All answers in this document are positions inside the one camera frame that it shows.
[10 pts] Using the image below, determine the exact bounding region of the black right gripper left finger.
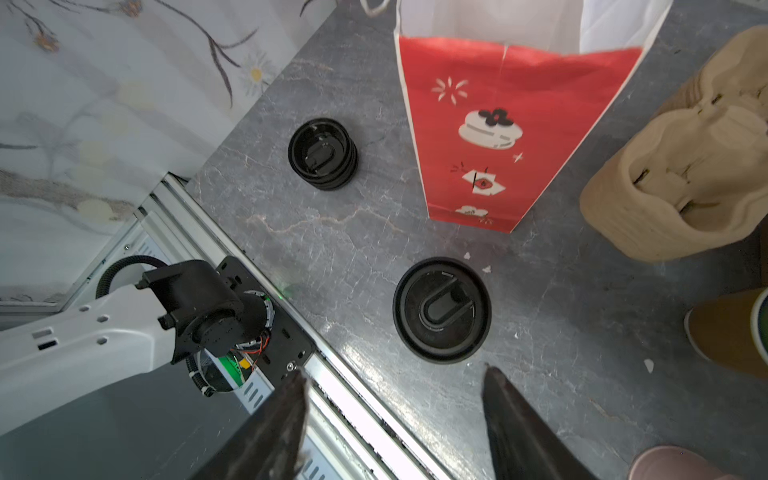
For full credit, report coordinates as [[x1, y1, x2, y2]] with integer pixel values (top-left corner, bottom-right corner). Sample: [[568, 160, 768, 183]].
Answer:
[[193, 371, 309, 479]]

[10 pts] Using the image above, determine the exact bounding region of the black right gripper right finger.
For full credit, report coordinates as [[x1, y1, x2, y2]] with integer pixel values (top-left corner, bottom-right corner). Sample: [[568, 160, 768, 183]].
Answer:
[[482, 366, 596, 480]]

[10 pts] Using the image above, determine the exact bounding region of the black plastic cup lid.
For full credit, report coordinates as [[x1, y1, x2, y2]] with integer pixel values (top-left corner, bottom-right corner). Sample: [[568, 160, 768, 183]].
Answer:
[[392, 257, 492, 364]]

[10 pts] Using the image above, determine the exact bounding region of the red white paper gift bag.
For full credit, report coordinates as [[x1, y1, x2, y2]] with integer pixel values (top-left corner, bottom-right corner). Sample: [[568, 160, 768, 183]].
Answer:
[[393, 0, 671, 233]]

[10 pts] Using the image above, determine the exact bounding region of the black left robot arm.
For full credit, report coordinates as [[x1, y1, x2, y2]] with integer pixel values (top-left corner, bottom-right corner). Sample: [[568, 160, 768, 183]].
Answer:
[[1, 260, 275, 433]]

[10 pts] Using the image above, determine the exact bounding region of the pink metal straw bucket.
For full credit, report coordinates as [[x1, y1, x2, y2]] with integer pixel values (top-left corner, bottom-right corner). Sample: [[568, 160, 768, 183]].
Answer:
[[628, 445, 740, 480]]

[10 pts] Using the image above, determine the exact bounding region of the stack of paper cups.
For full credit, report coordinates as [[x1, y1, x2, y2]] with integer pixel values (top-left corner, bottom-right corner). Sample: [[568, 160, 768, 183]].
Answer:
[[683, 287, 767, 379]]

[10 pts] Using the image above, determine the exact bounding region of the stack of black lids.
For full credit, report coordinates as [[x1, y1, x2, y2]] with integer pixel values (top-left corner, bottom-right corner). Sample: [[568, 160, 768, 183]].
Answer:
[[287, 118, 359, 191]]

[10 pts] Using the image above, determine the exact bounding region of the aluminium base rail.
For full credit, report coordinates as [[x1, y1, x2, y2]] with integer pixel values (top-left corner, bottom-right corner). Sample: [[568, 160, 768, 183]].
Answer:
[[136, 174, 450, 479]]

